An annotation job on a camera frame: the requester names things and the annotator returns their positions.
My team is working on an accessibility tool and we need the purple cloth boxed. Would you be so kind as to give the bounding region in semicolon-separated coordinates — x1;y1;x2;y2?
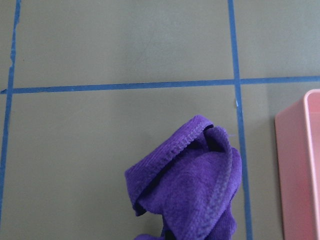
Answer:
125;115;242;240

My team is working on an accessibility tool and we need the pink plastic bin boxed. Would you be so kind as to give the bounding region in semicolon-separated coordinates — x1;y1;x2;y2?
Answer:
275;89;320;240

